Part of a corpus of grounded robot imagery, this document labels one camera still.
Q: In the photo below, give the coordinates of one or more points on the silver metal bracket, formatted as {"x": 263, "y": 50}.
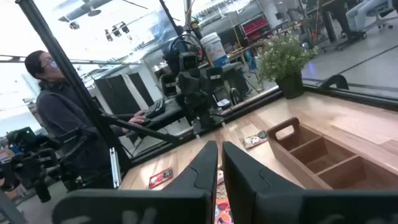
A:
{"x": 115, "y": 169}

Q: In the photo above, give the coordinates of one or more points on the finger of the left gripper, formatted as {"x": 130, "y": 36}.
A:
{"x": 187, "y": 82}
{"x": 215, "y": 76}

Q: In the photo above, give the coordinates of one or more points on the black upright frame post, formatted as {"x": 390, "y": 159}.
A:
{"x": 66, "y": 71}

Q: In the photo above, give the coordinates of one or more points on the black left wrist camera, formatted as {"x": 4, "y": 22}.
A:
{"x": 188, "y": 61}

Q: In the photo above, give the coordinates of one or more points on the orange peach tea packet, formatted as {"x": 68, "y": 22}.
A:
{"x": 223, "y": 214}

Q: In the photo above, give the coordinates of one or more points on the white office chair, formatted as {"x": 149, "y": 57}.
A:
{"x": 384, "y": 18}

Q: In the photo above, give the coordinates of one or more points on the person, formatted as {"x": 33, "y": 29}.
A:
{"x": 360, "y": 15}
{"x": 59, "y": 115}

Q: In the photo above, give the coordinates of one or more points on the black background robot arm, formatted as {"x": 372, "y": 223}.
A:
{"x": 34, "y": 155}

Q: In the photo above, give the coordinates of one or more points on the black ceiling spotlight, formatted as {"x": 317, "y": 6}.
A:
{"x": 125, "y": 28}
{"x": 74, "y": 25}
{"x": 108, "y": 35}
{"x": 117, "y": 31}

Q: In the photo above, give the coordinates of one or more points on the red strawberry tea packet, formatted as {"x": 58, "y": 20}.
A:
{"x": 160, "y": 178}

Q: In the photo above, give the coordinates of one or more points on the black panel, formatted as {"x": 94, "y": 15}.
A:
{"x": 115, "y": 93}
{"x": 141, "y": 88}

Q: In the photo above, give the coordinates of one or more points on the black keyboard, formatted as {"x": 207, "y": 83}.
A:
{"x": 155, "y": 109}

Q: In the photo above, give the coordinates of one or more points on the office desk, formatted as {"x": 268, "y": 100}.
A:
{"x": 169, "y": 117}

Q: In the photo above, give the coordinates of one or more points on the red storage shelf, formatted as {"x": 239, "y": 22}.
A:
{"x": 256, "y": 26}

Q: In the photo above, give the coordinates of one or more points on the white bucket blue label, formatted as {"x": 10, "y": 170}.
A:
{"x": 214, "y": 49}

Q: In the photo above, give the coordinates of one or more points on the green plant in black pot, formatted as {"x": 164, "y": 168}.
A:
{"x": 281, "y": 59}

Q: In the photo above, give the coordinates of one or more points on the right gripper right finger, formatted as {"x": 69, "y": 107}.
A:
{"x": 264, "y": 202}

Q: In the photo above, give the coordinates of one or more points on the black desk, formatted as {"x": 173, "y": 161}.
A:
{"x": 329, "y": 21}

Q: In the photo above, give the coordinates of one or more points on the black aluminium table frame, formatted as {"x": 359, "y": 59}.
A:
{"x": 248, "y": 105}

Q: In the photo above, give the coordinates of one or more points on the black arch bracket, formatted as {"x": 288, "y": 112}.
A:
{"x": 326, "y": 81}

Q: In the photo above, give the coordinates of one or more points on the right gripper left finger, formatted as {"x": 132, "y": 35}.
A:
{"x": 186, "y": 205}

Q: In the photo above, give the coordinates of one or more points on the wooden three-compartment organizer box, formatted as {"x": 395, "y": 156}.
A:
{"x": 329, "y": 161}

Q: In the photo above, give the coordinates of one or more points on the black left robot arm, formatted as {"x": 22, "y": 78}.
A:
{"x": 199, "y": 107}

